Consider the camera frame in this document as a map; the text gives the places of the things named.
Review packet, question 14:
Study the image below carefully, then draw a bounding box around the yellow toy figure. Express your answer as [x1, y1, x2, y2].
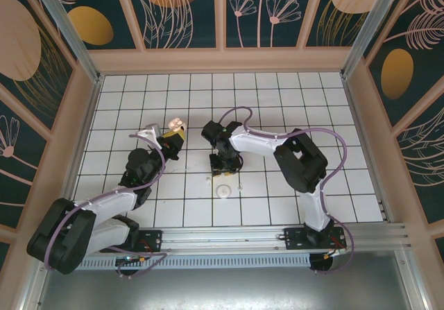
[167, 117, 188, 132]

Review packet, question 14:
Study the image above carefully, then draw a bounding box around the white round disc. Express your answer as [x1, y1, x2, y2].
[214, 183, 232, 199]

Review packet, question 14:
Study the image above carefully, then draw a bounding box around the small circuit board with LED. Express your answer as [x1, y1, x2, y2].
[115, 254, 148, 268]

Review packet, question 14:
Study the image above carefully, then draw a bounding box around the grey metal base sheet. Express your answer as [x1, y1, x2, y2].
[34, 250, 422, 310]

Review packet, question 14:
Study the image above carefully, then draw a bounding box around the yellow power connector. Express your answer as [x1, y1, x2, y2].
[324, 247, 348, 259]

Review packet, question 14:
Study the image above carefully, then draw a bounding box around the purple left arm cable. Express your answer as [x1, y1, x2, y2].
[44, 132, 168, 278]

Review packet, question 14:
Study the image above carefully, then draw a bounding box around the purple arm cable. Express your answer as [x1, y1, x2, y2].
[218, 105, 357, 275]
[44, 132, 168, 278]

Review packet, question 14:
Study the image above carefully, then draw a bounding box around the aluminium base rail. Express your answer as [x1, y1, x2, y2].
[100, 221, 412, 255]

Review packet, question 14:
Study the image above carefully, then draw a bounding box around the aluminium side rail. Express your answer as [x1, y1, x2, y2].
[341, 74, 395, 224]
[62, 74, 105, 203]

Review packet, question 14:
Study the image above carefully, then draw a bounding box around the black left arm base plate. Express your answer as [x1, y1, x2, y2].
[133, 229, 164, 254]

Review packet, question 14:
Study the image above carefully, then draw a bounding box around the perforated grey cable duct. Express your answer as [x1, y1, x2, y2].
[76, 253, 312, 271]

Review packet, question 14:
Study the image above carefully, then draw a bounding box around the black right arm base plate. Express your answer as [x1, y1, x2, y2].
[283, 225, 348, 252]

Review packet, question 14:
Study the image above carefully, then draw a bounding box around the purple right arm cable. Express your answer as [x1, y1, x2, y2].
[218, 105, 357, 275]

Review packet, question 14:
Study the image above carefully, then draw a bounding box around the aluminium frame post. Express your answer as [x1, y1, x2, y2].
[27, 0, 105, 84]
[339, 0, 416, 80]

